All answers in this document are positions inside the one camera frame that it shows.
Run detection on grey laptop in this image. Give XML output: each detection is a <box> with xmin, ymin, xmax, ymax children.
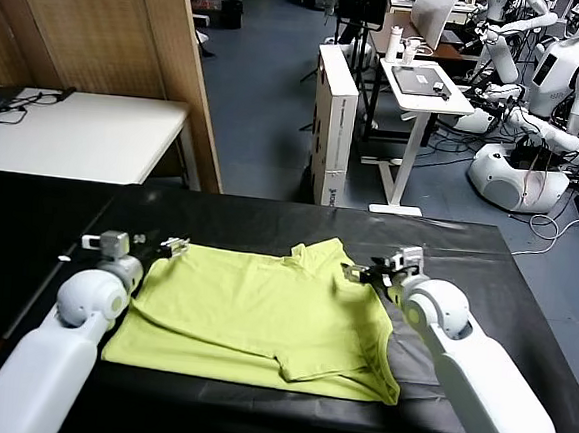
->
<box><xmin>389</xmin><ymin>65</ymin><xmax>455</xmax><ymax>99</ymax></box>

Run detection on white table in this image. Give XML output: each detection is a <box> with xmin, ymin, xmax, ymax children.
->
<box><xmin>0</xmin><ymin>85</ymin><xmax>209</xmax><ymax>194</ymax></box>

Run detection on white curved panel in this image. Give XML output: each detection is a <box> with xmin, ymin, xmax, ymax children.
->
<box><xmin>408</xmin><ymin>0</ymin><xmax>466</xmax><ymax>54</ymax></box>

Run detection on brown desk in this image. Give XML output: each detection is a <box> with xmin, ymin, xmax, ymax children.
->
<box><xmin>366</xmin><ymin>11</ymin><xmax>486</xmax><ymax>67</ymax></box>

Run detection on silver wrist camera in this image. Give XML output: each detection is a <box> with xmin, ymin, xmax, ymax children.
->
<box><xmin>389</xmin><ymin>244</ymin><xmax>427</xmax><ymax>277</ymax></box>
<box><xmin>80</xmin><ymin>228</ymin><xmax>133</xmax><ymax>261</ymax></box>

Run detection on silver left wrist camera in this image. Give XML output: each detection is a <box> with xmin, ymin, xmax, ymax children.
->
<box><xmin>80</xmin><ymin>228</ymin><xmax>133</xmax><ymax>261</ymax></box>

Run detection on white height-adjustable desk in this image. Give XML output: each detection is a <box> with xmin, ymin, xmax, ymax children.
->
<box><xmin>354</xmin><ymin>55</ymin><xmax>480</xmax><ymax>221</ymax></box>

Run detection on white bottle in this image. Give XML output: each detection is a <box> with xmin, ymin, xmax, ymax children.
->
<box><xmin>385</xmin><ymin>26</ymin><xmax>405</xmax><ymax>65</ymax></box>

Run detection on white cup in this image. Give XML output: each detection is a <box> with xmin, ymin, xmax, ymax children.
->
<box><xmin>401</xmin><ymin>38</ymin><xmax>421</xmax><ymax>67</ymax></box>

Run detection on tall white cardboard box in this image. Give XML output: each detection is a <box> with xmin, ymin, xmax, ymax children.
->
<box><xmin>305</xmin><ymin>42</ymin><xmax>365</xmax><ymax>210</ymax></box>

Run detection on black bag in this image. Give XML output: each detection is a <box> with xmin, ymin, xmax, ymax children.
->
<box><xmin>218</xmin><ymin>0</ymin><xmax>245</xmax><ymax>31</ymax></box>

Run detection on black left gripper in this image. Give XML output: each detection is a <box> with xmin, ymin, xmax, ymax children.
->
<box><xmin>134</xmin><ymin>234</ymin><xmax>191</xmax><ymax>268</ymax></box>

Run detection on white round device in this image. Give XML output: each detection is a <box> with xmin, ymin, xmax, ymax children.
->
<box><xmin>348</xmin><ymin>40</ymin><xmax>377</xmax><ymax>75</ymax></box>

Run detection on yellow-green t-shirt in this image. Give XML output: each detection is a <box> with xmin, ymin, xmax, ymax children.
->
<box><xmin>98</xmin><ymin>220</ymin><xmax>414</xmax><ymax>407</ymax></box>

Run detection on black side table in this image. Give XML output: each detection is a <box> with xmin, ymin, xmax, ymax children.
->
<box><xmin>0</xmin><ymin>169</ymin><xmax>123</xmax><ymax>349</ymax></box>

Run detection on wooden partition screen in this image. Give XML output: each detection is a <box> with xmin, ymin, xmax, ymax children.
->
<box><xmin>0</xmin><ymin>0</ymin><xmax>239</xmax><ymax>195</ymax></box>

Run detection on black monitor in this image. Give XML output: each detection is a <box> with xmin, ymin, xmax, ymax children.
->
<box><xmin>336</xmin><ymin>0</ymin><xmax>390</xmax><ymax>35</ymax></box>

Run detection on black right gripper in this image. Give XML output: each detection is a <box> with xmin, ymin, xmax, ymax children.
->
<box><xmin>338</xmin><ymin>253</ymin><xmax>411</xmax><ymax>300</ymax></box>

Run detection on black tripod stand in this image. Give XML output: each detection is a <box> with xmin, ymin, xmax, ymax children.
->
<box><xmin>295</xmin><ymin>16</ymin><xmax>386</xmax><ymax>140</ymax></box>

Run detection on black cables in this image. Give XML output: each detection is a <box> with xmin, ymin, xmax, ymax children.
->
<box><xmin>0</xmin><ymin>81</ymin><xmax>79</xmax><ymax>133</ymax></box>

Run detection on white floor cable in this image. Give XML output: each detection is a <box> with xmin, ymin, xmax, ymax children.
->
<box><xmin>509</xmin><ymin>209</ymin><xmax>579</xmax><ymax>263</ymax></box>

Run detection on white humanoid robot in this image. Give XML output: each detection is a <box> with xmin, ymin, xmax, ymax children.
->
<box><xmin>472</xmin><ymin>0</ymin><xmax>561</xmax><ymax>91</ymax></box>
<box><xmin>469</xmin><ymin>0</ymin><xmax>579</xmax><ymax>168</ymax></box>

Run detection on black tablecloth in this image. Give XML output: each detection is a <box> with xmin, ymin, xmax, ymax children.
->
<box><xmin>0</xmin><ymin>174</ymin><xmax>579</xmax><ymax>433</ymax></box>

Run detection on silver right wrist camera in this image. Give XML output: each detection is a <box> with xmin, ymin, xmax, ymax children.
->
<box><xmin>389</xmin><ymin>244</ymin><xmax>427</xmax><ymax>277</ymax></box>

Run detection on white robot wheeled base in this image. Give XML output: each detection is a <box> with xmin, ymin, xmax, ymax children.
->
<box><xmin>464</xmin><ymin>139</ymin><xmax>575</xmax><ymax>218</ymax></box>

